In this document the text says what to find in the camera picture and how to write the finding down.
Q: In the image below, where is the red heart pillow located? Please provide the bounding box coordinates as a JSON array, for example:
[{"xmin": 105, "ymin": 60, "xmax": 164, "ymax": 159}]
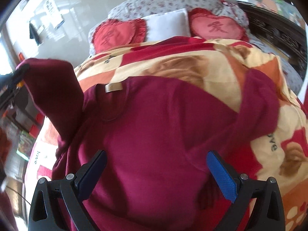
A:
[
  {"xmin": 91, "ymin": 18, "xmax": 147, "ymax": 54},
  {"xmin": 188, "ymin": 8, "xmax": 249, "ymax": 42}
]

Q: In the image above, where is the right red heart pillow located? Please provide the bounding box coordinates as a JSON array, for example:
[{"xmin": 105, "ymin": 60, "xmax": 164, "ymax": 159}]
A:
[{"xmin": 188, "ymin": 8, "xmax": 249, "ymax": 42}]

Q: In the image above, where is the left red heart pillow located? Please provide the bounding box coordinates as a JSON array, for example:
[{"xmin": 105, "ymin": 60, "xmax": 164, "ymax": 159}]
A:
[{"xmin": 91, "ymin": 18, "xmax": 147, "ymax": 54}]

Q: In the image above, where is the maroon sweater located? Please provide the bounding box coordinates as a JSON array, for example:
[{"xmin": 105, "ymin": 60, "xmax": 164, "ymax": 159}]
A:
[{"xmin": 24, "ymin": 59, "xmax": 279, "ymax": 230}]

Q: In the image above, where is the white pillow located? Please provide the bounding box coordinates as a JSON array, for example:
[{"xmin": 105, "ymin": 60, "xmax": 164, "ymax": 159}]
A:
[{"xmin": 143, "ymin": 8, "xmax": 191, "ymax": 42}]

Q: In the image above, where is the orange red fleece blanket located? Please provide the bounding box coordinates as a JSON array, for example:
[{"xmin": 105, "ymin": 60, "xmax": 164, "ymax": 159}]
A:
[{"xmin": 23, "ymin": 35, "xmax": 308, "ymax": 231}]

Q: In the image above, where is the dark carved wooden headboard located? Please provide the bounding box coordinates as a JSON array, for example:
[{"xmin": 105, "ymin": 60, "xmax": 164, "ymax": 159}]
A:
[{"xmin": 238, "ymin": 2, "xmax": 307, "ymax": 79}]

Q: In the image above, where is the wall calendar poster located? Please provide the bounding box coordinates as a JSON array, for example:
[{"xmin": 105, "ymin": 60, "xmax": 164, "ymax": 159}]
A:
[{"xmin": 44, "ymin": 0, "xmax": 65, "ymax": 30}]

